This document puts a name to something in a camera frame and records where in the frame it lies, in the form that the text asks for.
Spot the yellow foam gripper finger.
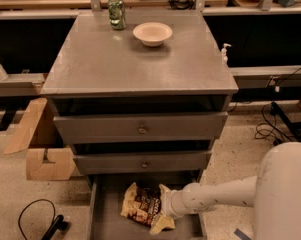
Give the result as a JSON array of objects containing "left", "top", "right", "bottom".
[{"left": 149, "top": 184, "right": 175, "bottom": 236}]

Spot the brown chip bag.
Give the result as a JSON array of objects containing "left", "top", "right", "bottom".
[{"left": 121, "top": 183, "right": 161, "bottom": 227}]

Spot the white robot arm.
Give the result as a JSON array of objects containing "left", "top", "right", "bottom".
[{"left": 150, "top": 142, "right": 301, "bottom": 240}]

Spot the grey bottom drawer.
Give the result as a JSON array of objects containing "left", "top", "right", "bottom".
[{"left": 87, "top": 172, "right": 207, "bottom": 240}]

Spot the grey top drawer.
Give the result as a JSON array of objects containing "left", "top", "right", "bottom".
[{"left": 54, "top": 112, "right": 228, "bottom": 144}]

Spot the grey drawer cabinet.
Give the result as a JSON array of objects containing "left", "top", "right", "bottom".
[{"left": 40, "top": 13, "right": 239, "bottom": 240}]

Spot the blue tape mark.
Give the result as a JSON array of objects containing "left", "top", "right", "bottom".
[{"left": 234, "top": 228, "right": 252, "bottom": 240}]

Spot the cardboard box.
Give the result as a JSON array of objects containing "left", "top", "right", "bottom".
[{"left": 4, "top": 98, "right": 80, "bottom": 181}]

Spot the white pump bottle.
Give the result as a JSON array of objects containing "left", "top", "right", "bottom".
[{"left": 221, "top": 43, "right": 232, "bottom": 64}]

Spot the white paper bowl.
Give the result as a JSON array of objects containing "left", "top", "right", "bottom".
[{"left": 133, "top": 22, "right": 173, "bottom": 47}]

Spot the green soda can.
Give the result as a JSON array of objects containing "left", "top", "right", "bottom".
[{"left": 108, "top": 0, "right": 126, "bottom": 30}]

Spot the black floor cable left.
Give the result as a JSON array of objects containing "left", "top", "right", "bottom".
[{"left": 17, "top": 198, "right": 70, "bottom": 240}]

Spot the black floor cable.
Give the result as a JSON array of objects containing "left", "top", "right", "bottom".
[
  {"left": 254, "top": 100, "right": 301, "bottom": 147},
  {"left": 17, "top": 198, "right": 70, "bottom": 240}
]

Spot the black floor cable right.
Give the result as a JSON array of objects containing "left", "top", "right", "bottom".
[{"left": 254, "top": 100, "right": 301, "bottom": 147}]

